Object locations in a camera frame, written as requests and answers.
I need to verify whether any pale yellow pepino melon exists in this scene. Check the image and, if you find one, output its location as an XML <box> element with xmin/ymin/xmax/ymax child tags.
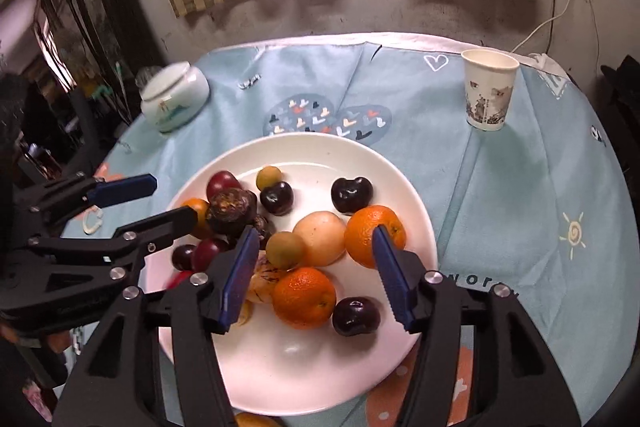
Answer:
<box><xmin>256</xmin><ymin>165</ymin><xmax>281</xmax><ymax>190</ymax></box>

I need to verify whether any dark brown water chestnut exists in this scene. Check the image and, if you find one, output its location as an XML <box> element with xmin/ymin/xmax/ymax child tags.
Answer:
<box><xmin>206</xmin><ymin>188</ymin><xmax>258</xmax><ymax>239</ymax></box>
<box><xmin>250</xmin><ymin>214</ymin><xmax>273</xmax><ymax>250</ymax></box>

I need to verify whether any small olive green plum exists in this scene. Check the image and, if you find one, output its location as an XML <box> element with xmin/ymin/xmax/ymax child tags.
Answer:
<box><xmin>265</xmin><ymin>231</ymin><xmax>307</xmax><ymax>271</ymax></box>

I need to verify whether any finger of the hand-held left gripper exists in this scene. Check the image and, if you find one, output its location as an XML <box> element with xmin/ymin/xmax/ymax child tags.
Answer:
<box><xmin>15</xmin><ymin>173</ymin><xmax>158</xmax><ymax>233</ymax></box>
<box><xmin>30</xmin><ymin>206</ymin><xmax>198</xmax><ymax>280</ymax></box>

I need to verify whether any black bag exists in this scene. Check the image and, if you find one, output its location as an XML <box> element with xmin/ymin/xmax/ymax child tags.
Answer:
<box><xmin>600</xmin><ymin>57</ymin><xmax>640</xmax><ymax>148</ymax></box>

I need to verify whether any russet brown pear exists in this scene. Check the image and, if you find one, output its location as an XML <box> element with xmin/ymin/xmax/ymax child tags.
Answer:
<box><xmin>292</xmin><ymin>211</ymin><xmax>347</xmax><ymax>267</ymax></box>

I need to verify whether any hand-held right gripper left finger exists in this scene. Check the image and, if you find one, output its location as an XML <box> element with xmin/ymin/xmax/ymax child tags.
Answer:
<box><xmin>52</xmin><ymin>227</ymin><xmax>261</xmax><ymax>427</ymax></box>

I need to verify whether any small orange yellow tangerine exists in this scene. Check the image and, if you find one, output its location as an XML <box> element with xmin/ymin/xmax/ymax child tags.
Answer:
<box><xmin>181</xmin><ymin>198</ymin><xmax>211</xmax><ymax>240</ymax></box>

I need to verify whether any blue printed tablecloth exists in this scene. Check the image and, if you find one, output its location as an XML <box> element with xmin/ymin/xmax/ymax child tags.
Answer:
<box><xmin>75</xmin><ymin>34</ymin><xmax>633</xmax><ymax>427</ymax></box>

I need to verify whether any white plate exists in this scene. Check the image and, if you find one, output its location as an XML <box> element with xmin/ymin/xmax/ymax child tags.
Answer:
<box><xmin>145</xmin><ymin>132</ymin><xmax>440</xmax><ymax>417</ymax></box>

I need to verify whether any red cherry tomato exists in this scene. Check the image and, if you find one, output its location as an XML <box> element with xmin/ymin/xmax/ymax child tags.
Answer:
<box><xmin>165</xmin><ymin>270</ymin><xmax>195</xmax><ymax>290</ymax></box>

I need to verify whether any green yellow tangerine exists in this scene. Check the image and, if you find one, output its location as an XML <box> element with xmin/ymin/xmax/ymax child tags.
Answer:
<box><xmin>234</xmin><ymin>412</ymin><xmax>283</xmax><ymax>427</ymax></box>

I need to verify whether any clear plastic bag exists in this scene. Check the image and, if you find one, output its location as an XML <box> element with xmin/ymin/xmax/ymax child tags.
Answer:
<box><xmin>135</xmin><ymin>67</ymin><xmax>167</xmax><ymax>98</ymax></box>

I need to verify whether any pale green lidded ceramic jar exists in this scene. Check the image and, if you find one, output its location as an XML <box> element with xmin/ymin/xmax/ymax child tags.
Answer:
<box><xmin>140</xmin><ymin>62</ymin><xmax>211</xmax><ymax>134</ymax></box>

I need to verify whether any person's left hand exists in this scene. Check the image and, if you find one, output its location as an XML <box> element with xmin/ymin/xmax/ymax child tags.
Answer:
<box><xmin>46</xmin><ymin>329</ymin><xmax>71</xmax><ymax>354</ymax></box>

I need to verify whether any printed paper cup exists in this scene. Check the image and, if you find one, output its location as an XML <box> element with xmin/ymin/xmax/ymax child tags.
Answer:
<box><xmin>461</xmin><ymin>49</ymin><xmax>521</xmax><ymax>132</ymax></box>

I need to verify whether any white power cable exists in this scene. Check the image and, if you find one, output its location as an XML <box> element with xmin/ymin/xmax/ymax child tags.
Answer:
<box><xmin>510</xmin><ymin>0</ymin><xmax>577</xmax><ymax>56</ymax></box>

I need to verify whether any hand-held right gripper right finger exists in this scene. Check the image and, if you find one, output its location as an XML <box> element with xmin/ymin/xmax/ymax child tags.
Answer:
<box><xmin>372</xmin><ymin>226</ymin><xmax>583</xmax><ymax>427</ymax></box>

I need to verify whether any orange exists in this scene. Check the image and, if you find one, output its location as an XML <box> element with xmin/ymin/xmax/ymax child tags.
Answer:
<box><xmin>272</xmin><ymin>267</ymin><xmax>337</xmax><ymax>329</ymax></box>
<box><xmin>344</xmin><ymin>205</ymin><xmax>407</xmax><ymax>269</ymax></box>

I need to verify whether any dark red plum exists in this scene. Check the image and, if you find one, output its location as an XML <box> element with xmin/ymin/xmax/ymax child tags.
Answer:
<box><xmin>206</xmin><ymin>171</ymin><xmax>242</xmax><ymax>200</ymax></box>
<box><xmin>192</xmin><ymin>237</ymin><xmax>232</xmax><ymax>273</ymax></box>

